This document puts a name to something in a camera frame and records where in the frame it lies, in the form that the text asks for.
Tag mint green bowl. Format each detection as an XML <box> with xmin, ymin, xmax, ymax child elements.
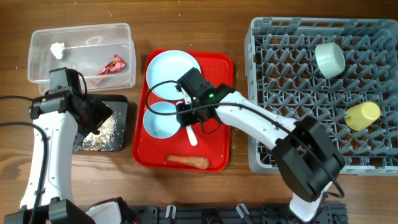
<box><xmin>315</xmin><ymin>42</ymin><xmax>346</xmax><ymax>79</ymax></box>

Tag red serving tray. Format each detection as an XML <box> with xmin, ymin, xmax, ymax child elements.
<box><xmin>132</xmin><ymin>51</ymin><xmax>234</xmax><ymax>172</ymax></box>

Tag light blue plate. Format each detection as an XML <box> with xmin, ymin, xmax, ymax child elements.
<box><xmin>146</xmin><ymin>50</ymin><xmax>201</xmax><ymax>101</ymax></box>

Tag orange carrot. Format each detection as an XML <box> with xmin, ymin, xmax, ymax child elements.
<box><xmin>167</xmin><ymin>155</ymin><xmax>210</xmax><ymax>170</ymax></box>

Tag grey dishwasher rack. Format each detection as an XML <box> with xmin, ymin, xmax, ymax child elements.
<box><xmin>244</xmin><ymin>17</ymin><xmax>397</xmax><ymax>176</ymax></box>

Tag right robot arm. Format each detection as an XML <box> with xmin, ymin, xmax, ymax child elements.
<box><xmin>175</xmin><ymin>68</ymin><xmax>345</xmax><ymax>223</ymax></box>

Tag left black cable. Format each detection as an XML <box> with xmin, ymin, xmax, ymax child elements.
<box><xmin>0</xmin><ymin>72</ymin><xmax>88</xmax><ymax>224</ymax></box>

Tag white tissue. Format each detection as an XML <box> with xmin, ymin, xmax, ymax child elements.
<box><xmin>50</xmin><ymin>42</ymin><xmax>65</xmax><ymax>60</ymax></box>

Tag red snack wrapper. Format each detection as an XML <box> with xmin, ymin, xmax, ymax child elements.
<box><xmin>90</xmin><ymin>54</ymin><xmax>126</xmax><ymax>86</ymax></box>

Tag rice and peanut leftovers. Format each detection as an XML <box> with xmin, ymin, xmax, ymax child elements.
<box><xmin>82</xmin><ymin>115</ymin><xmax>121</xmax><ymax>151</ymax></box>

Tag light blue bowl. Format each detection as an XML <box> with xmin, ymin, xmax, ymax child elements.
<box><xmin>143</xmin><ymin>101</ymin><xmax>180</xmax><ymax>139</ymax></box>

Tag black plastic tray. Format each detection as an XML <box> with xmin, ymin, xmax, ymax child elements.
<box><xmin>73</xmin><ymin>94</ymin><xmax>128</xmax><ymax>152</ymax></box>

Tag white plastic spoon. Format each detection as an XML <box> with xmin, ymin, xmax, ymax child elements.
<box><xmin>176</xmin><ymin>101</ymin><xmax>198</xmax><ymax>146</ymax></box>

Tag yellow plastic cup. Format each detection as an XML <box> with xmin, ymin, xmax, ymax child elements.
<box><xmin>345</xmin><ymin>101</ymin><xmax>381</xmax><ymax>131</ymax></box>

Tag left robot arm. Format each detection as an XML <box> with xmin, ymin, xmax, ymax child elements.
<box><xmin>4</xmin><ymin>68</ymin><xmax>123</xmax><ymax>223</ymax></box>

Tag clear plastic bin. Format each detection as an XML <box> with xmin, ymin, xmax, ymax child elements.
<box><xmin>27</xmin><ymin>23</ymin><xmax>136</xmax><ymax>93</ymax></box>

